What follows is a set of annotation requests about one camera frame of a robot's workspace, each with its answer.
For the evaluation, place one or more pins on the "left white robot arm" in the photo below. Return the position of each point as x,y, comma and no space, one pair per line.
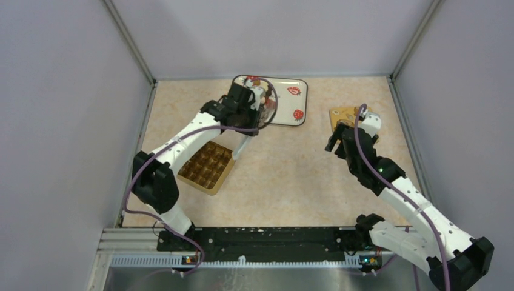
154,174

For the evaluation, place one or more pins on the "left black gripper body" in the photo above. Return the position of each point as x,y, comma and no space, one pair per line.
248,116

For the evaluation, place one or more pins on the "pile of chocolates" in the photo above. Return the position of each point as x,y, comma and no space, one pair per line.
262,93

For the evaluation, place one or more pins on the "wooden animal puzzle board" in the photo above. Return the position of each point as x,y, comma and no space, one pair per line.
342,115

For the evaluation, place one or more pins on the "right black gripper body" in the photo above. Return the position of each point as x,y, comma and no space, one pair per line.
354,163

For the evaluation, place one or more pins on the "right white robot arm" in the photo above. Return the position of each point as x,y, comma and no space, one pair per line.
452,258

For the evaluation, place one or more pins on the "gold chocolate box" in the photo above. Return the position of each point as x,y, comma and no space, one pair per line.
208,168

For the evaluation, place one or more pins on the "metal tongs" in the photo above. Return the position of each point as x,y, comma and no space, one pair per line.
236,153

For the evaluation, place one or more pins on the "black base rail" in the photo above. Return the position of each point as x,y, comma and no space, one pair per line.
275,245

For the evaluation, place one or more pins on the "strawberry pattern tray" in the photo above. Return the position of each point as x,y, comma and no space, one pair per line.
290,97

